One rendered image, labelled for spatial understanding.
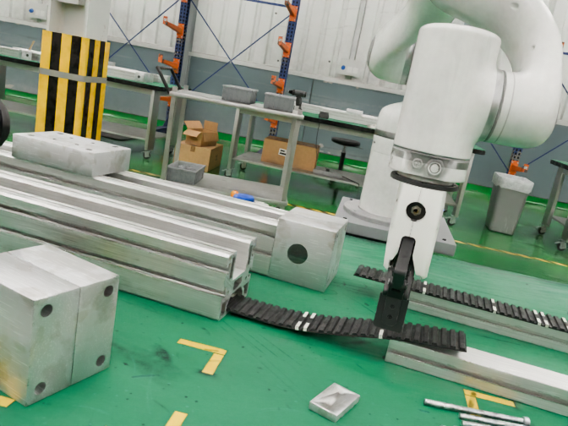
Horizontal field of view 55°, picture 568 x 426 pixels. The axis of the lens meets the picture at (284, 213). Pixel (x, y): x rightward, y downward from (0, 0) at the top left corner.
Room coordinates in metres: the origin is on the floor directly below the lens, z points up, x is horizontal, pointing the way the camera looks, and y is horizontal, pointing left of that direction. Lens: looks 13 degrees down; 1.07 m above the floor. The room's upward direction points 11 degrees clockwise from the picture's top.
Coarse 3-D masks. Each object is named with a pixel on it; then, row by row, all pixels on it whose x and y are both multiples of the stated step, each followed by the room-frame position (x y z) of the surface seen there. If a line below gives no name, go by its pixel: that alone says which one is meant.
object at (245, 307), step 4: (244, 300) 0.66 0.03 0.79; (248, 300) 0.67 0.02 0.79; (252, 300) 0.68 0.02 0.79; (256, 300) 0.67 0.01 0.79; (240, 304) 0.65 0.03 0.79; (244, 304) 0.65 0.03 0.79; (248, 304) 0.65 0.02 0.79; (252, 304) 0.66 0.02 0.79; (256, 304) 0.66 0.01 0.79; (236, 308) 0.64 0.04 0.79; (240, 308) 0.64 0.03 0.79; (244, 308) 0.65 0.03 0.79; (248, 308) 0.64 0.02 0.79; (252, 308) 0.65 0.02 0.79; (232, 312) 0.63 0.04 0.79; (236, 312) 0.63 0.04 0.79; (240, 312) 0.63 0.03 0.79; (244, 312) 0.63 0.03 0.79; (248, 312) 0.64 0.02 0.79; (244, 316) 0.63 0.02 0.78
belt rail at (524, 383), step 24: (408, 360) 0.58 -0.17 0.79; (432, 360) 0.58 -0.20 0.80; (456, 360) 0.57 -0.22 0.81; (480, 360) 0.57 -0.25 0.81; (504, 360) 0.58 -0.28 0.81; (480, 384) 0.56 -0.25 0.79; (504, 384) 0.56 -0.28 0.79; (528, 384) 0.55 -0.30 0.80; (552, 384) 0.55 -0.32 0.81; (552, 408) 0.54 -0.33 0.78
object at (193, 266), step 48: (0, 192) 0.69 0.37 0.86; (48, 192) 0.76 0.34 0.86; (0, 240) 0.69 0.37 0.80; (48, 240) 0.68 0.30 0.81; (96, 240) 0.65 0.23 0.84; (144, 240) 0.64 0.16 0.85; (192, 240) 0.64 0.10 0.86; (240, 240) 0.68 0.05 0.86; (144, 288) 0.63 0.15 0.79; (192, 288) 0.62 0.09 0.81; (240, 288) 0.68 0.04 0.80
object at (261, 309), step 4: (260, 304) 0.66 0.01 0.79; (264, 304) 0.67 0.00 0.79; (268, 304) 0.67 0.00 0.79; (272, 304) 0.67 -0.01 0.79; (256, 308) 0.65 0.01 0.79; (260, 308) 0.65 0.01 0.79; (264, 308) 0.66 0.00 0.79; (268, 308) 0.66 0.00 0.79; (252, 312) 0.63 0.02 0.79; (256, 312) 0.64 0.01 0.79; (260, 312) 0.64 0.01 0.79; (264, 312) 0.64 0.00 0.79; (268, 312) 0.65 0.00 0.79; (248, 316) 0.63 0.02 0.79; (252, 316) 0.62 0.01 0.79; (256, 316) 0.62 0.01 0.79; (260, 316) 0.63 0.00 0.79; (264, 316) 0.63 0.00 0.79; (260, 320) 0.62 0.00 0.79
